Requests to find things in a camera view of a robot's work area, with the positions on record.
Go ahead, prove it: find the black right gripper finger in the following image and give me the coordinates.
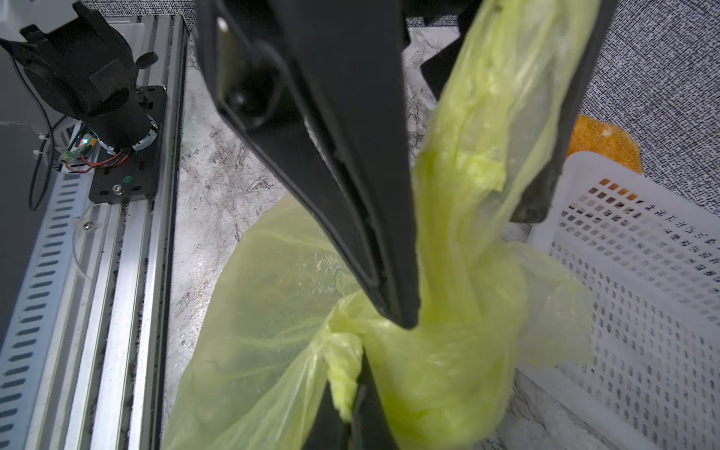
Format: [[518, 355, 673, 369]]
[[303, 355, 399, 449]]

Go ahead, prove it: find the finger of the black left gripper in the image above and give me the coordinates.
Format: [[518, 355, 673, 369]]
[[196, 1, 420, 329], [420, 0, 620, 224]]

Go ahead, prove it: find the yellow-green avocado plastic bag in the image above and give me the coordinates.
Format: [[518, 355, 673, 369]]
[[163, 1, 613, 449]]

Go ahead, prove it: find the bowl with orange food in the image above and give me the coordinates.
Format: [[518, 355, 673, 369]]
[[566, 114, 643, 174]]

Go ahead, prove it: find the white perforated plastic basket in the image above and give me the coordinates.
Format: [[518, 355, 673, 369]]
[[524, 152, 719, 449]]

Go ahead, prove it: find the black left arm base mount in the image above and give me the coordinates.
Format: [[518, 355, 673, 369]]
[[60, 85, 167, 204]]

